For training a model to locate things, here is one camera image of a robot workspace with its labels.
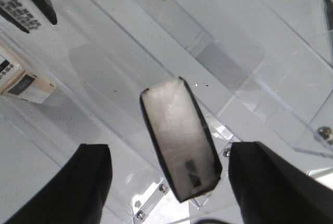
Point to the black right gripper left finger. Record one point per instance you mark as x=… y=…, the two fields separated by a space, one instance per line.
x=76 y=194

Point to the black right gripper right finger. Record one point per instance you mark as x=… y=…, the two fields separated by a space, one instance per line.
x=268 y=189

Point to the black tissue pack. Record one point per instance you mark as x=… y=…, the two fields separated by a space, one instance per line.
x=181 y=138

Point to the cream product box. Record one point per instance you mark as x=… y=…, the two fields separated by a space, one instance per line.
x=22 y=81

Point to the clear acrylic display shelf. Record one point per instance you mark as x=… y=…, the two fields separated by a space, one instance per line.
x=261 y=70

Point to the black and white box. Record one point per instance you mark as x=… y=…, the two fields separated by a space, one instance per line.
x=28 y=15

